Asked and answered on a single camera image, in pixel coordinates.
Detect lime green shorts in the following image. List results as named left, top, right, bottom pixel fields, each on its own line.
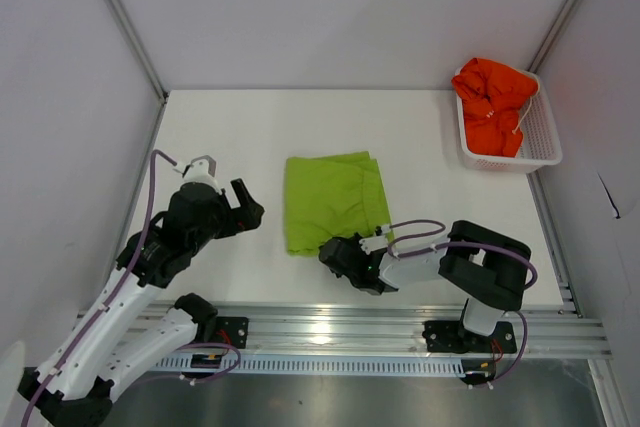
left=284, top=151, right=391, bottom=257

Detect orange shorts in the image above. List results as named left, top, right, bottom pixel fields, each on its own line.
left=451, top=58, right=539, bottom=158

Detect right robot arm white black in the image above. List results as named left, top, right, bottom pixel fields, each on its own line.
left=318, top=219, right=538, bottom=351

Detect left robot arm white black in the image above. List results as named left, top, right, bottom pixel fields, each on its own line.
left=18, top=179, right=264, bottom=426

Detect white plastic basket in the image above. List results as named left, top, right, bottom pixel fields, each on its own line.
left=455, top=69, right=563, bottom=174

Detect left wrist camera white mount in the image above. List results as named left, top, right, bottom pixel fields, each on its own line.
left=173, top=155, right=220, bottom=192

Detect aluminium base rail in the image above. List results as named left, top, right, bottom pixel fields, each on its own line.
left=77, top=302, right=612, bottom=360

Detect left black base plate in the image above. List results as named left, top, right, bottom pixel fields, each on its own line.
left=213, top=316, right=250, bottom=349

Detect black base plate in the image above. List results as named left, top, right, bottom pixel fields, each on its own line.
left=422, top=320, right=518, bottom=354
left=213, top=316, right=250, bottom=349

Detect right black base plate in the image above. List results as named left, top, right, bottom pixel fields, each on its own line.
left=422, top=320, right=518, bottom=354

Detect white slotted cable duct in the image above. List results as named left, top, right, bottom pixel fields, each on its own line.
left=151, top=353, right=465, bottom=378

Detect left aluminium corner post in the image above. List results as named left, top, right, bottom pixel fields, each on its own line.
left=104, top=0, right=167, bottom=103

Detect aluminium corner post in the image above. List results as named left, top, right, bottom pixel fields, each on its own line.
left=104, top=0, right=167, bottom=103
left=527, top=0, right=583, bottom=73

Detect right aluminium corner post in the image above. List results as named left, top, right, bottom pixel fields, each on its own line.
left=527, top=0, right=583, bottom=73

